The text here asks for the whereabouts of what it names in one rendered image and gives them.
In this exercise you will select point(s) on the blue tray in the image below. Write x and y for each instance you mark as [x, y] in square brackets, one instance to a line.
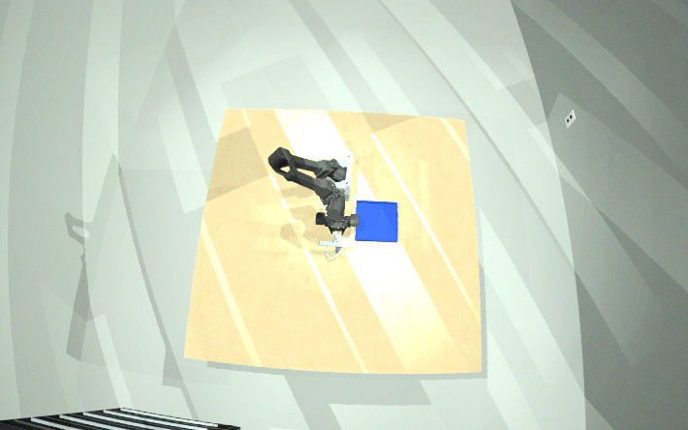
[378, 221]

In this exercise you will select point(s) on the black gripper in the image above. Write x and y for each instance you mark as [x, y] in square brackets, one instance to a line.
[353, 220]

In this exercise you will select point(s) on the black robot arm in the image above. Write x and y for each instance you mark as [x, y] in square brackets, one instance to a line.
[282, 158]

